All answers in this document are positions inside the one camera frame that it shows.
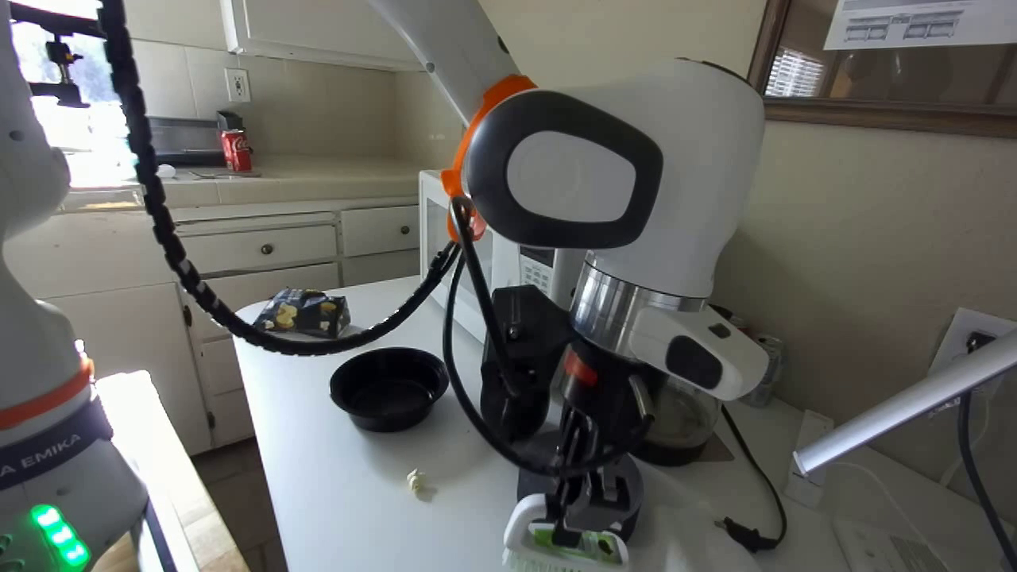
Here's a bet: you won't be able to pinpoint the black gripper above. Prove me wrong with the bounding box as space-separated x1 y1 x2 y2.
550 344 653 546

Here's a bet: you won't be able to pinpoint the dark glass bottle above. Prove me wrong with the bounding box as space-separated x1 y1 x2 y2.
634 362 736 470

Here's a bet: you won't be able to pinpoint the white popcorn piece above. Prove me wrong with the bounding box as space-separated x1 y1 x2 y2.
405 467 438 503

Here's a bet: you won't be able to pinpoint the black round bowl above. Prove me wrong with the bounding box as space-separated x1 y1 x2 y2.
327 344 450 434

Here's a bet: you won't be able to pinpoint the white microwave oven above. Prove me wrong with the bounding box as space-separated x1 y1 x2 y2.
413 167 599 344

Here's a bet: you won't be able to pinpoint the white upright tube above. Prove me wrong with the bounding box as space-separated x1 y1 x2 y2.
793 331 1017 479

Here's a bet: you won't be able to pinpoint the black yellow snack bag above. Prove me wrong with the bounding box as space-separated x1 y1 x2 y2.
255 287 353 340

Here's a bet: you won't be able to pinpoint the cream kitchen base cabinets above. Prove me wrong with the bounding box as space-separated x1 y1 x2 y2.
0 192 427 457

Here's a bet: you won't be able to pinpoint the wooden robot stand top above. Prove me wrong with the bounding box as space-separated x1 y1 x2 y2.
93 367 255 572

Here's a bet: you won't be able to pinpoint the red soda can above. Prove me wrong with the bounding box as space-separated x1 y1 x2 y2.
216 108 258 177

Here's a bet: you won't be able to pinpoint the wooden framed picture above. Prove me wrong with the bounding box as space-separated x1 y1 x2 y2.
740 0 1017 139

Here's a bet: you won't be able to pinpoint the dark countertop appliance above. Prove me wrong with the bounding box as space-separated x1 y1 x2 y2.
143 111 228 167

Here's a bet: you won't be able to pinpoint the black power cord with plug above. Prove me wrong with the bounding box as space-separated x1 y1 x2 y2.
716 403 795 557

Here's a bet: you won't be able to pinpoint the black cord in outlet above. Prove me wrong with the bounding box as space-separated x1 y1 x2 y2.
954 331 1017 546

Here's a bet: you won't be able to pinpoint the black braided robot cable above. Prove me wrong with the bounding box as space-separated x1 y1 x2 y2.
95 0 665 484

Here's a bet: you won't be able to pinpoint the cream upper wall cabinet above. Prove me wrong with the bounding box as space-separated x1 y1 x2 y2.
219 0 427 77

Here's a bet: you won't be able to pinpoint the white kitchen wall outlet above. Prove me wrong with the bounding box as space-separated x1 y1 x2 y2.
222 65 255 108

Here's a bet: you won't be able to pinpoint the black camera on tripod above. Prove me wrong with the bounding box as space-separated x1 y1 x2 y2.
5 0 108 111

